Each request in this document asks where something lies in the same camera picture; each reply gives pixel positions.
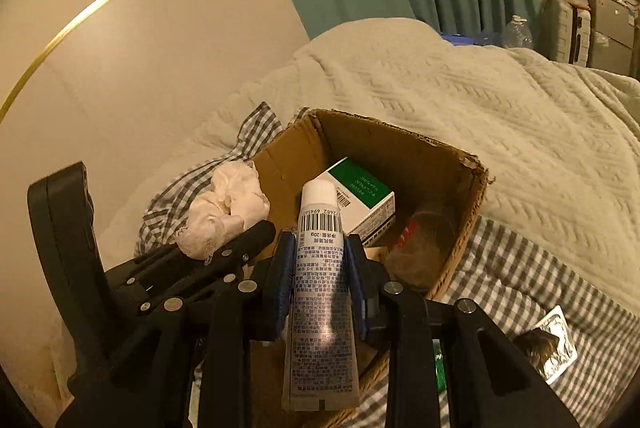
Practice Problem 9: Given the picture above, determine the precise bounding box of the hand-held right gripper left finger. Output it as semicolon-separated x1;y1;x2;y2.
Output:
67;230;296;428

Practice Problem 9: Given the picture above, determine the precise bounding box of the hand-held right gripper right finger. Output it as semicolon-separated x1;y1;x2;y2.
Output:
345;233;581;428

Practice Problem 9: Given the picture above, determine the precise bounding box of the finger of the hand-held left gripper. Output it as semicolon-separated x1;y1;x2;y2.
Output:
105;220;277;289
112;264;266;324

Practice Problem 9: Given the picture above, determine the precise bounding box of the white blue printed tube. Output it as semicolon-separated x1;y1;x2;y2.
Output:
282;179;361;413

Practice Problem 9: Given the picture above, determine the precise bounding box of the white tissue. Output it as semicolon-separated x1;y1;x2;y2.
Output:
175;160;271;266

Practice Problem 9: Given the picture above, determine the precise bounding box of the clear plastic bottle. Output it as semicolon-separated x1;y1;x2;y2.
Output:
385;203;463;291

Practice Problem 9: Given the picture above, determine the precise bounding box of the green white medicine box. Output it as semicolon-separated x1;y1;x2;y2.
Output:
312;157;397;250

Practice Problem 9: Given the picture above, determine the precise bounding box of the brown cardboard box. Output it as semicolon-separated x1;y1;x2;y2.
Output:
242;108;497;428

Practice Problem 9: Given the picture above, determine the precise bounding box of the green plastic packet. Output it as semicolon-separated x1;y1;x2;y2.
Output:
434;340;447;393

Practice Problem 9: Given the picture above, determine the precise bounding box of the foil blister pack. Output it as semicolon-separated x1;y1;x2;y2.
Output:
515;305;579;385

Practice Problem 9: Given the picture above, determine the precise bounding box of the cream knit blanket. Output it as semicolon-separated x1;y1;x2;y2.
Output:
97;18;640;309

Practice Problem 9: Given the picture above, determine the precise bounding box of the blue plastic basin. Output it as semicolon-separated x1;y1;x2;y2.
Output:
440;33;483;48

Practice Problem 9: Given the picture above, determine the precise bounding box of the clear water bottle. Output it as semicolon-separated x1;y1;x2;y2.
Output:
500;14;535;51

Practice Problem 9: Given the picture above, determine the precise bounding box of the grey suitcase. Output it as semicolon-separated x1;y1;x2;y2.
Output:
541;0;592;68

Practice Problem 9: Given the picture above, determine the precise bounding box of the grey cabinet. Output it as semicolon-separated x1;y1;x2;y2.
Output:
582;0;640;76

